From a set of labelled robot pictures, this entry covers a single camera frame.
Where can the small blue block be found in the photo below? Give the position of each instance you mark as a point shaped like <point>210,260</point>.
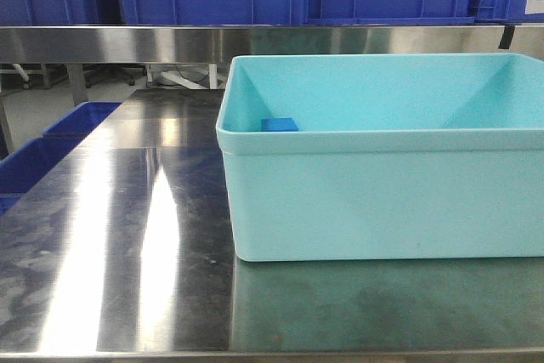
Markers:
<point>279,124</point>

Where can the light blue plastic tub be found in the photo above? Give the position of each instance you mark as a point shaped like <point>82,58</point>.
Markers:
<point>397,156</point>

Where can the blue bin lower left far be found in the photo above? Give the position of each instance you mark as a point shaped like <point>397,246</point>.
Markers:
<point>81,120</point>

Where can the blue bin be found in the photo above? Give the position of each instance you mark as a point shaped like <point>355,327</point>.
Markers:
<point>24,168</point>
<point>81,120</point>

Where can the blue bin lower left near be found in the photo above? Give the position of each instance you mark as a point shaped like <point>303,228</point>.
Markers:
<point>24,168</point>

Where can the stainless steel shelf rail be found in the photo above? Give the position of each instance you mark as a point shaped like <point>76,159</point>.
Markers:
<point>220,44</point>

